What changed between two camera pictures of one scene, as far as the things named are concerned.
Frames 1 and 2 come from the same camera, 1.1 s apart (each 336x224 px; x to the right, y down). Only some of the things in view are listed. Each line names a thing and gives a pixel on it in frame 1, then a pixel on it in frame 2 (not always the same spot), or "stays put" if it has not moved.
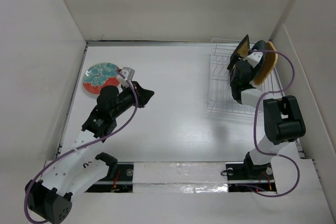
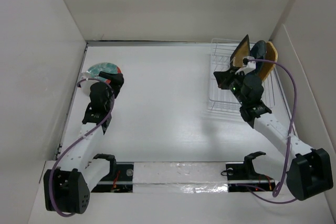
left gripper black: [143, 95] → [116, 83]
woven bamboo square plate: [270, 63] stays put
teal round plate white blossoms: [261, 46] stays put
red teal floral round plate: [99, 75] stays put
